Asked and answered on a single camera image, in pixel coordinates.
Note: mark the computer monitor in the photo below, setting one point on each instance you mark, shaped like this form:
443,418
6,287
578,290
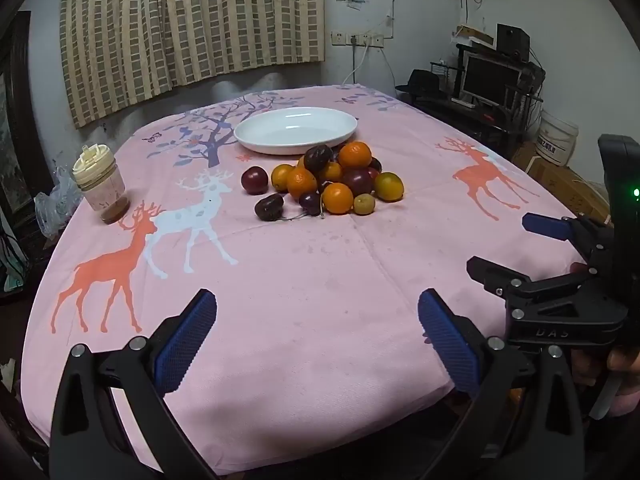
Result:
492,80

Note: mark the wrinkled dark passion fruit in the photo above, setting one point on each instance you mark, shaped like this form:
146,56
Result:
318,157
376,163
269,207

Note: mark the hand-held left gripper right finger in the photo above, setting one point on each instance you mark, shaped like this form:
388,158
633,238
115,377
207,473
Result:
450,345

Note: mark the dark red plum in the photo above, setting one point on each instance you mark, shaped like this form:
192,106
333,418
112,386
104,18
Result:
254,180
357,181

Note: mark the person's right hand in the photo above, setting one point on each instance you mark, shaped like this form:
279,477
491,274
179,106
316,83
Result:
622,362

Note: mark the small dark plum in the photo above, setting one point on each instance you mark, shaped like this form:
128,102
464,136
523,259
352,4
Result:
310,202
324,187

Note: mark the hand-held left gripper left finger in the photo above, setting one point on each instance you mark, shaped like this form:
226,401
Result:
187,340

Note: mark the white plastic bucket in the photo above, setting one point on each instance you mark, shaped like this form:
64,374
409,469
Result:
557,140

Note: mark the striped checked curtain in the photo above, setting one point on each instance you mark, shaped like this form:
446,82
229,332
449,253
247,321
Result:
200,20

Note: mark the flat cardboard box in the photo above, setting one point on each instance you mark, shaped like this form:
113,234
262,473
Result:
472,34

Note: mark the dark wooden framed panel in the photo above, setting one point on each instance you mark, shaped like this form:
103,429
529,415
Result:
15,110

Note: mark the clear plastic bag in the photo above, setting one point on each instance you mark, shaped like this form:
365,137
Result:
52,205

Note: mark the plastic jar with cream lid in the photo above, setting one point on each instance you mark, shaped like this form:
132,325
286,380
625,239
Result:
102,190

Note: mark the black hat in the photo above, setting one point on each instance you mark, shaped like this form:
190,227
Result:
422,82

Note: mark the pink deer print tablecloth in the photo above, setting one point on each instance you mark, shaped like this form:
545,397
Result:
300,270

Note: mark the brown cardboard box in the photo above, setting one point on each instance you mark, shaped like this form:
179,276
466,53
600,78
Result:
560,185

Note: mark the black speaker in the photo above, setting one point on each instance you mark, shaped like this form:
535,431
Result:
512,40

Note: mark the orange tangerine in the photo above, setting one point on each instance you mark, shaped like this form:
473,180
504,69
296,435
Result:
333,172
337,198
355,155
301,183
280,177

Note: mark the small yellow-green fruit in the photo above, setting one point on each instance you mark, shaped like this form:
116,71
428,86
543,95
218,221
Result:
364,203

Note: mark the white power strip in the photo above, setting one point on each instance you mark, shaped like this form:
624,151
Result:
367,40

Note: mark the black computer desk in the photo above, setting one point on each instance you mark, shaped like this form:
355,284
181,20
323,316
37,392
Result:
450,112

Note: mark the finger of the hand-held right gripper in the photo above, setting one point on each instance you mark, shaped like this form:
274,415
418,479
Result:
547,226
495,275

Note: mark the teal patterned cloth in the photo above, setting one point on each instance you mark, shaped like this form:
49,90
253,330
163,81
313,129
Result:
10,265

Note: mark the white oval plate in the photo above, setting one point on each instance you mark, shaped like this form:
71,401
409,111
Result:
295,127

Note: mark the white wall socket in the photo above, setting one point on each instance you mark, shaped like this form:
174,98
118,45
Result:
340,38

